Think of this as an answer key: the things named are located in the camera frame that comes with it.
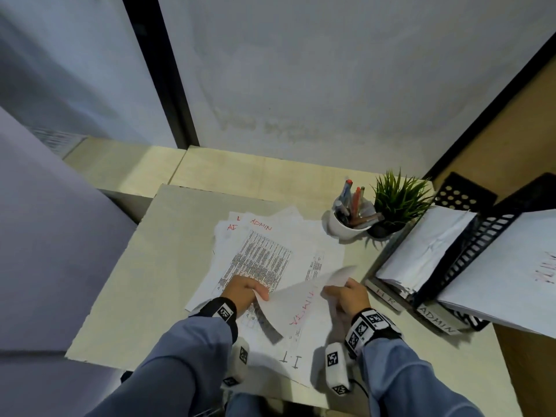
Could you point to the person's left hand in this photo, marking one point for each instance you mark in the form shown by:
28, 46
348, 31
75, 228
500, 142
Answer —
241, 293

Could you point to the person's right hand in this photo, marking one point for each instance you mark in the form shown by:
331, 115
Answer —
352, 299

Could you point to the pile of printed papers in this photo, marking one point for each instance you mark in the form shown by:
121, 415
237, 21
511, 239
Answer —
269, 251

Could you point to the printed paper sheet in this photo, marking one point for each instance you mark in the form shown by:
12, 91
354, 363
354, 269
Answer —
299, 304
499, 277
425, 247

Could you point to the person's left forearm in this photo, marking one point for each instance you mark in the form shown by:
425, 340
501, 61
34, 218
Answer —
173, 369

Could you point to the person's right forearm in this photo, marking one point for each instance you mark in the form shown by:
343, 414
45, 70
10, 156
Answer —
412, 382

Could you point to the black left wrist band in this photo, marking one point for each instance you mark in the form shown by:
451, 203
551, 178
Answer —
221, 312

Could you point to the black wrist band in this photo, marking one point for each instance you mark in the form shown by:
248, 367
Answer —
221, 312
369, 330

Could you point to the black right wrist band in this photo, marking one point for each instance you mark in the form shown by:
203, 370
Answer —
369, 330

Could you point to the white pen cup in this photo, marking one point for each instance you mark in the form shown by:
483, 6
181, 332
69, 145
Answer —
341, 230

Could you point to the brown pen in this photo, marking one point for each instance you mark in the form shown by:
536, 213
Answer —
367, 219

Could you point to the beige table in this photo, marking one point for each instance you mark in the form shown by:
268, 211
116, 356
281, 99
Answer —
152, 273

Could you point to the orange pen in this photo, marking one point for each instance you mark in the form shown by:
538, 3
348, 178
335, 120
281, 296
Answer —
357, 197

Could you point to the blue marker with red cap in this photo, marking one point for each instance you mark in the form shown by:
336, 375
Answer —
346, 191

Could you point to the green potted plant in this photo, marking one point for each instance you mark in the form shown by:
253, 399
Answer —
401, 197

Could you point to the grey partition panel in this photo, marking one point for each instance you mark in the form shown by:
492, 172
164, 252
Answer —
56, 247

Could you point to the black corner trim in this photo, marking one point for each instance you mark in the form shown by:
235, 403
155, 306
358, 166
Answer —
491, 104

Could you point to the grey vent grille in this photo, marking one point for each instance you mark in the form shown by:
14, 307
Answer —
56, 138

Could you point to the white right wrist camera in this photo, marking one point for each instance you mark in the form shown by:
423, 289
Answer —
336, 369

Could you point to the black wall post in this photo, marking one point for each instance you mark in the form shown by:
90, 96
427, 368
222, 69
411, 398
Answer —
160, 69

